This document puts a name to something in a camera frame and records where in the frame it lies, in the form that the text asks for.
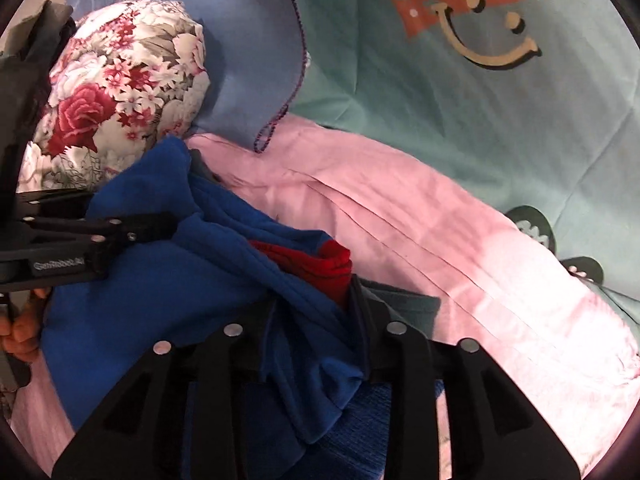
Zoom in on blue pants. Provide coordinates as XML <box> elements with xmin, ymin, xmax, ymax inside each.
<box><xmin>40</xmin><ymin>135</ymin><xmax>446</xmax><ymax>480</ymax></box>

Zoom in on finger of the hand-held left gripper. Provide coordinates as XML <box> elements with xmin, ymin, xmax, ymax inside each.
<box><xmin>17</xmin><ymin>190</ymin><xmax>180</xmax><ymax>256</ymax></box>

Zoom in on red cloth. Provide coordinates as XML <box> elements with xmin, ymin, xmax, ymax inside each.
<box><xmin>249</xmin><ymin>239</ymin><xmax>354</xmax><ymax>307</ymax></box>

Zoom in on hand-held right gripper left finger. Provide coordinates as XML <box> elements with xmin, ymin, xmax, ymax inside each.
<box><xmin>52</xmin><ymin>300</ymin><xmax>282</xmax><ymax>480</ymax></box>

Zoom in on person's left hand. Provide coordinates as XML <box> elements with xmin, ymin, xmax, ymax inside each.
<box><xmin>0</xmin><ymin>287</ymin><xmax>52</xmax><ymax>363</ymax></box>

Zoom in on floral quilt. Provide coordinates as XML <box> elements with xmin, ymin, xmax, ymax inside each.
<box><xmin>16</xmin><ymin>0</ymin><xmax>212</xmax><ymax>196</ymax></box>

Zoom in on dark teal folded cloth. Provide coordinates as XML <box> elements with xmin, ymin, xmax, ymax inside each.
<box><xmin>357</xmin><ymin>280</ymin><xmax>442</xmax><ymax>338</ymax></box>

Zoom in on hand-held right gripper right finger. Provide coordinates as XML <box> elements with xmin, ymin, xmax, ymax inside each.
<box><xmin>349</xmin><ymin>277</ymin><xmax>583</xmax><ymax>480</ymax></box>

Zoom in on teal printed blanket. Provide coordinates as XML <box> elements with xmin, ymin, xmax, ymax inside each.
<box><xmin>279</xmin><ymin>0</ymin><xmax>640</xmax><ymax>323</ymax></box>

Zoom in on pink bed sheet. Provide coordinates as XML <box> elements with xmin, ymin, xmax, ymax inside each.
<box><xmin>10</xmin><ymin>114</ymin><xmax>640</xmax><ymax>480</ymax></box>

